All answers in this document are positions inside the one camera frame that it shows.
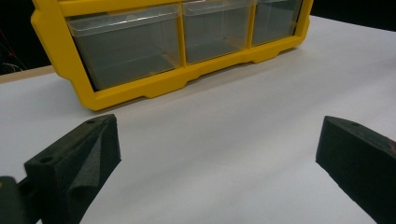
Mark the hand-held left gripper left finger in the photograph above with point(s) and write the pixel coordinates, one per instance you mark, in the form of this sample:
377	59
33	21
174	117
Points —
74	161

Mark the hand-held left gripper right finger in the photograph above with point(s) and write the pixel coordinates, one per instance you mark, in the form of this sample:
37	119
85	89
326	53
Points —
358	155

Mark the clear plastic drawer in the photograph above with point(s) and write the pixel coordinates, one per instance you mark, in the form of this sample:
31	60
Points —
216	31
127	46
275	20

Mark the yellow drawer organizer cabinet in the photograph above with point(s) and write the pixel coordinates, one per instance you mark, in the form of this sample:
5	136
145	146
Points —
53	40

